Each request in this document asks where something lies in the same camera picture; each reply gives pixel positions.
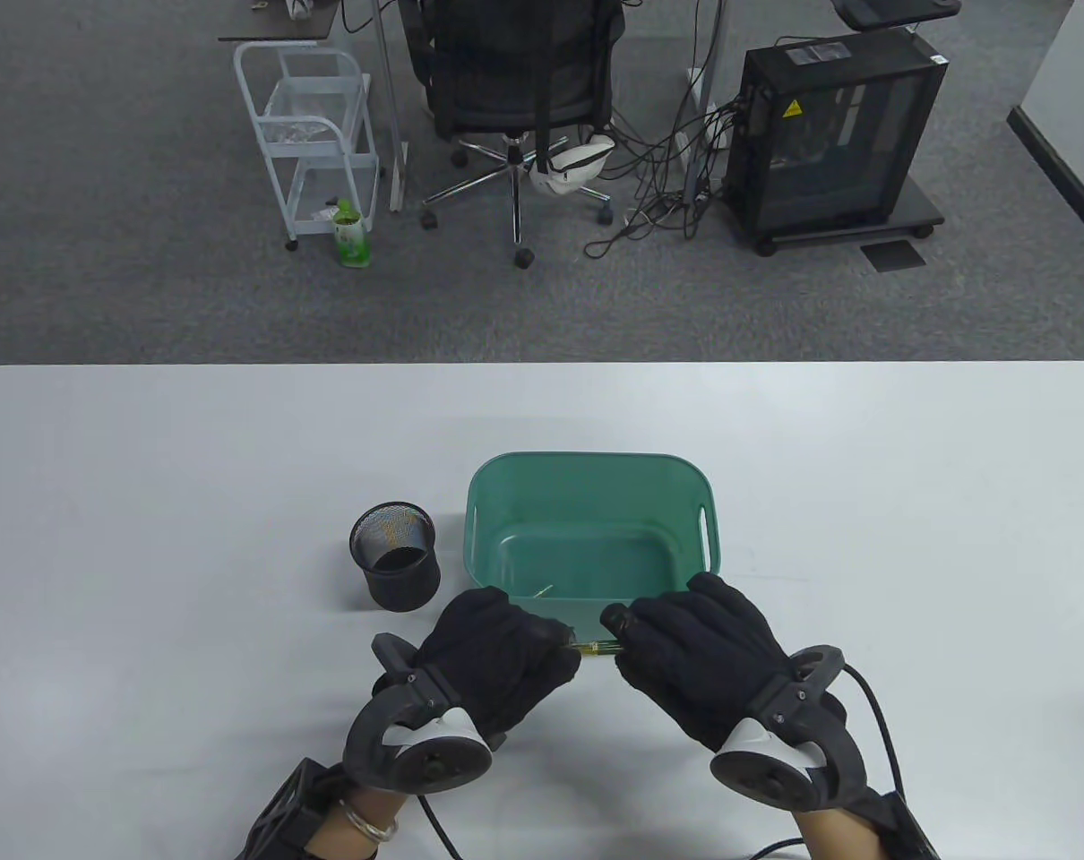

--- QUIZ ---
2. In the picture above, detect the tangle of black cables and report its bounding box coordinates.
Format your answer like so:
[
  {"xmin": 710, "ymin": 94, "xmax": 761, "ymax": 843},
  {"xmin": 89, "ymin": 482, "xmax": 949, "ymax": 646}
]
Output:
[{"xmin": 582, "ymin": 90, "xmax": 749, "ymax": 261}]

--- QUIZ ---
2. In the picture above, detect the person's left forearm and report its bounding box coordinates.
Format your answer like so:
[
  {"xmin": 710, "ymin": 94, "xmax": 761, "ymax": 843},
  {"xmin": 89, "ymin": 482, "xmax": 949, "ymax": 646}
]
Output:
[{"xmin": 309, "ymin": 788, "xmax": 417, "ymax": 860}]

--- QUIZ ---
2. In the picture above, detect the black wheeled platform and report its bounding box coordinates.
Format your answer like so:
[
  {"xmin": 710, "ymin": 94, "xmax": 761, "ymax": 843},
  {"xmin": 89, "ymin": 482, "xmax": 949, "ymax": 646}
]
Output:
[{"xmin": 721, "ymin": 175, "xmax": 946, "ymax": 258}]

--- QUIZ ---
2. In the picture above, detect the grey right hand tracker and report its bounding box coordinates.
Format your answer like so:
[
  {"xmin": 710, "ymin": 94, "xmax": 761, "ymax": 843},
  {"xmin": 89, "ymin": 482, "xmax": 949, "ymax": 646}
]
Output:
[{"xmin": 710, "ymin": 645, "xmax": 868, "ymax": 812}]

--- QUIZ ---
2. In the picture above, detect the black wrist mount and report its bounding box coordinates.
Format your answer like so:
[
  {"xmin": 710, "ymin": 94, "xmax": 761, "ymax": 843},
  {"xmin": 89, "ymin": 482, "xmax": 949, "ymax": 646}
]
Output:
[
  {"xmin": 236, "ymin": 757, "xmax": 350, "ymax": 860},
  {"xmin": 865, "ymin": 788, "xmax": 942, "ymax": 860}
]

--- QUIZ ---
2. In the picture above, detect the white desk leg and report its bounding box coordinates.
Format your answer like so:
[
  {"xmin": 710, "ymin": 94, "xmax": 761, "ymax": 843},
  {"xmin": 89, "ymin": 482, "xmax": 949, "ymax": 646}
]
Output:
[
  {"xmin": 685, "ymin": 0, "xmax": 731, "ymax": 180},
  {"xmin": 374, "ymin": 0, "xmax": 409, "ymax": 213}
]

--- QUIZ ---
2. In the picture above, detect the grey hand tracker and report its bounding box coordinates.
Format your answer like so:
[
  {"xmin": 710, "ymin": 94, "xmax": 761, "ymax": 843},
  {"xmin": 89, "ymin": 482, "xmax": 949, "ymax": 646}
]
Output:
[
  {"xmin": 343, "ymin": 633, "xmax": 495, "ymax": 794},
  {"xmin": 710, "ymin": 645, "xmax": 868, "ymax": 812}
]

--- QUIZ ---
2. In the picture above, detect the person's left hand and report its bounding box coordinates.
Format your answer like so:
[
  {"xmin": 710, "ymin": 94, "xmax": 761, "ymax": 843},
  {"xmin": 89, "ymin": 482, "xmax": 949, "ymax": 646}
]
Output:
[{"xmin": 412, "ymin": 587, "xmax": 583, "ymax": 740}]

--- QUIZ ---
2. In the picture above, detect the white helmet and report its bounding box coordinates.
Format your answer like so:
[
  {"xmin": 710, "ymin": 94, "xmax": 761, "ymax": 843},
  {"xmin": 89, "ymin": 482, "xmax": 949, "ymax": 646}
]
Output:
[{"xmin": 526, "ymin": 134, "xmax": 616, "ymax": 195}]

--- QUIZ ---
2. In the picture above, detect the black stand base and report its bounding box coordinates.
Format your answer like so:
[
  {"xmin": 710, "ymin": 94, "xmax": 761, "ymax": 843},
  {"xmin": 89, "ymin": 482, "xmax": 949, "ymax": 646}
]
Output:
[{"xmin": 833, "ymin": 0, "xmax": 962, "ymax": 32}]

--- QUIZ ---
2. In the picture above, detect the grey left hand tracker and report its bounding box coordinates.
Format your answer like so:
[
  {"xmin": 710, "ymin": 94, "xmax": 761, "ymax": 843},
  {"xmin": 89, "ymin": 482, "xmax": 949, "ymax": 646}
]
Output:
[{"xmin": 343, "ymin": 633, "xmax": 495, "ymax": 794}]

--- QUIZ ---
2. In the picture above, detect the green plastic basket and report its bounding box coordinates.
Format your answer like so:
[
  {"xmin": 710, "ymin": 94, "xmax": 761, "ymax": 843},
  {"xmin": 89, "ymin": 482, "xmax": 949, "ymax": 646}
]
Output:
[{"xmin": 464, "ymin": 451, "xmax": 722, "ymax": 659}]

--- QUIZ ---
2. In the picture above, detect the person's right forearm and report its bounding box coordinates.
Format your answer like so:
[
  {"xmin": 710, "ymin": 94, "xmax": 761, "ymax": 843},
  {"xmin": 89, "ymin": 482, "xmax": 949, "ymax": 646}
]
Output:
[{"xmin": 797, "ymin": 806, "xmax": 892, "ymax": 860}]

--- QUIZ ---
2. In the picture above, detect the silver bracelet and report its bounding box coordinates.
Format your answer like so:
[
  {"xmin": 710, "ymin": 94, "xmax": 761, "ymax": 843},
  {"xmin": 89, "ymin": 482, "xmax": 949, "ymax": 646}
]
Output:
[{"xmin": 338, "ymin": 797, "xmax": 400, "ymax": 843}]

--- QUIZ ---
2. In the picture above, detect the black left glove cable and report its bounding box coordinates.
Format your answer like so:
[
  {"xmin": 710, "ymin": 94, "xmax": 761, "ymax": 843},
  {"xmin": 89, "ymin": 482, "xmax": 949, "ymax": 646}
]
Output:
[{"xmin": 417, "ymin": 793, "xmax": 462, "ymax": 860}]

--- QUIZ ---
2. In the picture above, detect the green plastic bottle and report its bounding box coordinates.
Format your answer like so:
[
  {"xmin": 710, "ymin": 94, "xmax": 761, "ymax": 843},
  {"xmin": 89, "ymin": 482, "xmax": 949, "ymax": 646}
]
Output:
[{"xmin": 331, "ymin": 199, "xmax": 373, "ymax": 268}]

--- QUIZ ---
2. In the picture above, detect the white rolling cart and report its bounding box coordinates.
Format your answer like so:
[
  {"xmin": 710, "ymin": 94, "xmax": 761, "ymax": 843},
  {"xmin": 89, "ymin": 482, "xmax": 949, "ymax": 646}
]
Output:
[{"xmin": 233, "ymin": 42, "xmax": 382, "ymax": 252}]

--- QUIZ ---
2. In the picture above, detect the person's right hand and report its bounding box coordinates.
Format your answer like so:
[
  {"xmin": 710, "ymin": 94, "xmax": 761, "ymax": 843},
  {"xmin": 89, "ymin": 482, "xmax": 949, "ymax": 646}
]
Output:
[{"xmin": 600, "ymin": 573, "xmax": 794, "ymax": 753}]

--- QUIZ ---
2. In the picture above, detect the black office chair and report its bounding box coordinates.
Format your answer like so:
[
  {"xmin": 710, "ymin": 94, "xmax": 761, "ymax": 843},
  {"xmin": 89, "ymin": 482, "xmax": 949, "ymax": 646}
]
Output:
[{"xmin": 397, "ymin": 0, "xmax": 628, "ymax": 270}]

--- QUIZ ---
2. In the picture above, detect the black mesh pen holder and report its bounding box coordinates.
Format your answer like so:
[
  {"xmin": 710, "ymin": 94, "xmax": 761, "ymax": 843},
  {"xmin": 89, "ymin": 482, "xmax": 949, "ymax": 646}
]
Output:
[{"xmin": 349, "ymin": 502, "xmax": 442, "ymax": 614}]

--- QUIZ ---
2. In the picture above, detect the dark desk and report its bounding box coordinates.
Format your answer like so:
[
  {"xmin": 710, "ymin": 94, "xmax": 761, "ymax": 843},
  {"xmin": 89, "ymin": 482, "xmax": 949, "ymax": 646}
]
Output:
[{"xmin": 218, "ymin": 0, "xmax": 341, "ymax": 43}]

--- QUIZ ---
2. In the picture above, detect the black computer tower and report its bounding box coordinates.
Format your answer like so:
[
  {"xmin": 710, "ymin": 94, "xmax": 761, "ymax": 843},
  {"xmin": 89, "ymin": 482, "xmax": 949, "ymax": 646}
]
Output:
[{"xmin": 726, "ymin": 27, "xmax": 951, "ymax": 243}]

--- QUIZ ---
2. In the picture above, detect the black right wrist mount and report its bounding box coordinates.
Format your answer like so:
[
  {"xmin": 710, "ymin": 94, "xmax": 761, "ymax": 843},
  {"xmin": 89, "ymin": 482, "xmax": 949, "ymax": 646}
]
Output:
[{"xmin": 865, "ymin": 788, "xmax": 942, "ymax": 860}]

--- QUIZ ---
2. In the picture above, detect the black floor plate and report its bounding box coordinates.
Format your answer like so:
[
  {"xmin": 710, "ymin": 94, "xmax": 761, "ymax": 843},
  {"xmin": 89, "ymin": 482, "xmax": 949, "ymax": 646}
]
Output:
[{"xmin": 860, "ymin": 240, "xmax": 926, "ymax": 272}]

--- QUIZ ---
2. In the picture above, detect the black left wrist mount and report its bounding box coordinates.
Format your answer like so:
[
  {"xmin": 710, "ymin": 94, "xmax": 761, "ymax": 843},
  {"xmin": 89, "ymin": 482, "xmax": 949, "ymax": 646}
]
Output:
[{"xmin": 236, "ymin": 757, "xmax": 350, "ymax": 860}]

